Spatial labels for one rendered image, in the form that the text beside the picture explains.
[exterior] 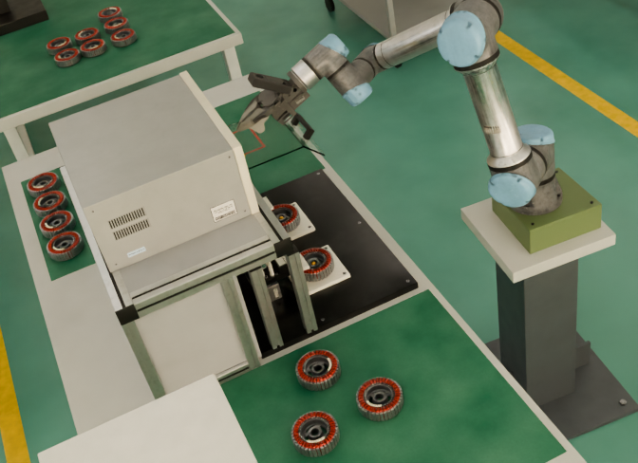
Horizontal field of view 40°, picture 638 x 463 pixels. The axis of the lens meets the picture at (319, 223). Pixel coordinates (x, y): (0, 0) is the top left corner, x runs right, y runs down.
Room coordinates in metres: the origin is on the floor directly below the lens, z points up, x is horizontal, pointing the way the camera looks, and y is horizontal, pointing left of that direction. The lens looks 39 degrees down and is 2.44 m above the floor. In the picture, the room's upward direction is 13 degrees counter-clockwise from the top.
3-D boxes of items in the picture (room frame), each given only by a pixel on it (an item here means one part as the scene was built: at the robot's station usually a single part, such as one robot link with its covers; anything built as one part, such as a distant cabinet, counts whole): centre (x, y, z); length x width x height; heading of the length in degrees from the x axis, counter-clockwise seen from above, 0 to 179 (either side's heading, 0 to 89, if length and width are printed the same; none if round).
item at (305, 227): (2.06, 0.11, 0.78); 0.15 x 0.15 x 0.01; 16
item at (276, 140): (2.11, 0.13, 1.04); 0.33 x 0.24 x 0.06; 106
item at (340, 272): (1.83, 0.04, 0.78); 0.15 x 0.15 x 0.01; 16
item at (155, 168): (1.86, 0.39, 1.22); 0.44 x 0.39 x 0.20; 16
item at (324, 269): (1.83, 0.04, 0.80); 0.11 x 0.11 x 0.04
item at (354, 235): (1.94, 0.09, 0.76); 0.64 x 0.47 x 0.02; 16
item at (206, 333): (1.52, 0.37, 0.91); 0.28 x 0.03 x 0.32; 106
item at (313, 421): (1.28, 0.12, 0.77); 0.11 x 0.11 x 0.04
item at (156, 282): (1.85, 0.38, 1.09); 0.68 x 0.44 x 0.05; 16
